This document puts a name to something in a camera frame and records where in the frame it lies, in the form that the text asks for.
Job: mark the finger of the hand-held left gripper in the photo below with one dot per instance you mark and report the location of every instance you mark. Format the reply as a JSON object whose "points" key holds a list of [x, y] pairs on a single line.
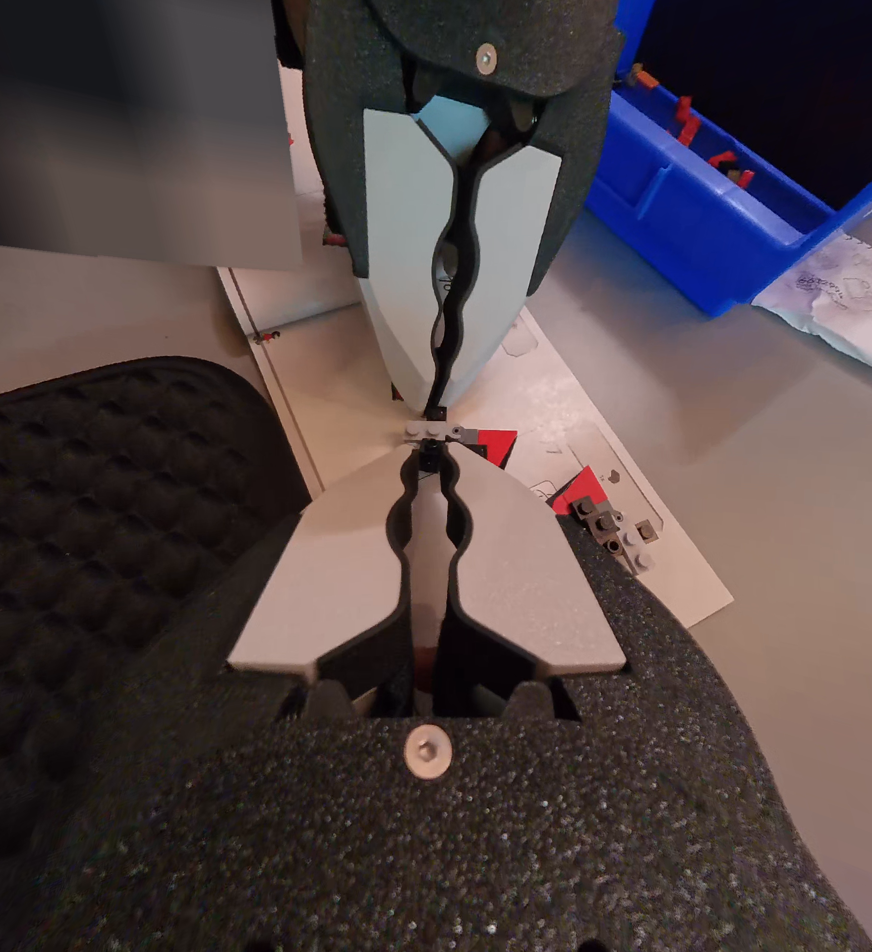
{"points": [[506, 238], [398, 238]]}

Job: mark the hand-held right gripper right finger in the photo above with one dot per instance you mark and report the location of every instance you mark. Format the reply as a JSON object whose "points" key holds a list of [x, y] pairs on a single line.
{"points": [[525, 587]]}

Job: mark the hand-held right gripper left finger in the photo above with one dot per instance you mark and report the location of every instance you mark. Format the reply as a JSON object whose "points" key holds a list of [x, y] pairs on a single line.
{"points": [[331, 580]]}

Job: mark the red grey toy brick assembly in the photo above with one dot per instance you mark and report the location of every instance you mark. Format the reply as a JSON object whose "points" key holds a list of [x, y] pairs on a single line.
{"points": [[424, 431], [581, 491]]}

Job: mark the small red toy brick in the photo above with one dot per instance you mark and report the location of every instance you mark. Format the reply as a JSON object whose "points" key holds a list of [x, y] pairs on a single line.
{"points": [[722, 158], [645, 78], [742, 177], [688, 126], [334, 239]]}

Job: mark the blue plastic storage bin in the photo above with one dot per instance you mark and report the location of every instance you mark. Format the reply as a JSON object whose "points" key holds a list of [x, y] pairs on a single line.
{"points": [[674, 216]]}

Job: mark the white instruction sheet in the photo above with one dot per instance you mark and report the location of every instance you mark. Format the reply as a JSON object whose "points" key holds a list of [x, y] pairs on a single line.
{"points": [[317, 387]]}

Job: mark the black mesh chair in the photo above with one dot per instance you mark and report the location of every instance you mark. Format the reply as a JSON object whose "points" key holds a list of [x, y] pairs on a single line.
{"points": [[108, 483]]}

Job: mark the clear printed plastic bag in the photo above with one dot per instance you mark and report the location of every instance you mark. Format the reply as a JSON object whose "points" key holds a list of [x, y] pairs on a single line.
{"points": [[837, 297]]}

